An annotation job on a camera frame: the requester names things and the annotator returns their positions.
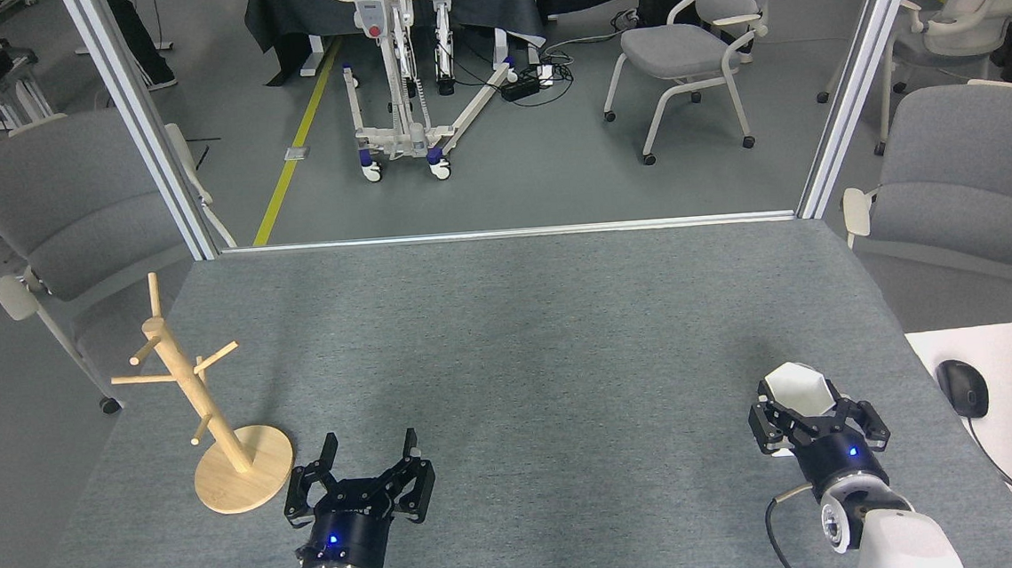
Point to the grey office chair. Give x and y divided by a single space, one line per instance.
676 45
83 216
961 34
971 180

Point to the black power strip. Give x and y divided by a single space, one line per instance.
523 85

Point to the grey floor outlet plate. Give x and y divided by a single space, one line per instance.
296 153

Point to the silver aluminium rail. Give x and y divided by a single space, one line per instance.
511 233

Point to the person's legs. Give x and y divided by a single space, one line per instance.
142 51

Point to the white faceted cup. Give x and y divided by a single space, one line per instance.
798 388

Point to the silver aluminium post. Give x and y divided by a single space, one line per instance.
143 122
857 81

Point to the black computer mouse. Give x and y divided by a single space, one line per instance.
963 387

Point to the white stand on wheels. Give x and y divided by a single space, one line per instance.
411 135

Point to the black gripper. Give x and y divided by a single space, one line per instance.
843 461
354 531

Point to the wooden cup rack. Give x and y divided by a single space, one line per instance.
235 481

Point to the black table cloth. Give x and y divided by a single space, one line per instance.
300 9

